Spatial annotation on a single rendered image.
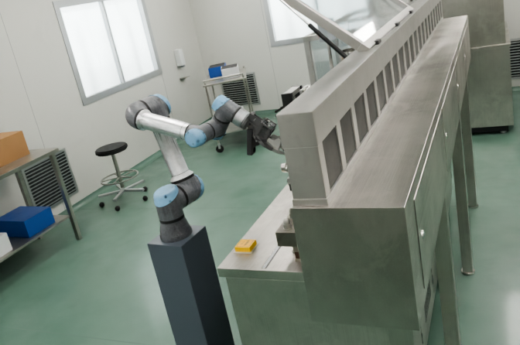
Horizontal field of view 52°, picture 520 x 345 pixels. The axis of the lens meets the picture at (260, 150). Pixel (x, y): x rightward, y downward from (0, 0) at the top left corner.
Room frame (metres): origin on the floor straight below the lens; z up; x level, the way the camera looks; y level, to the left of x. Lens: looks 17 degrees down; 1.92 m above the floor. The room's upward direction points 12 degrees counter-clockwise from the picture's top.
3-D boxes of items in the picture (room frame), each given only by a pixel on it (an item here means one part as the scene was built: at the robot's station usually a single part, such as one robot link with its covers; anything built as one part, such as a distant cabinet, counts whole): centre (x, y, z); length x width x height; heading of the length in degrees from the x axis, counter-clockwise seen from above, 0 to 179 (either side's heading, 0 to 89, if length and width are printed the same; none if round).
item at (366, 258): (2.42, -0.83, 1.29); 3.10 x 0.28 x 0.30; 154
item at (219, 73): (6.88, 0.25, 0.51); 0.91 x 0.58 x 1.02; 178
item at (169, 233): (2.27, 0.46, 0.95); 0.15 x 0.15 x 0.10
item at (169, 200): (2.27, 0.46, 1.07); 0.13 x 0.12 x 0.14; 142
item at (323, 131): (2.45, -0.76, 1.55); 3.08 x 0.08 x 0.23; 154
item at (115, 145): (5.41, 1.51, 0.31); 0.55 x 0.53 x 0.62; 154
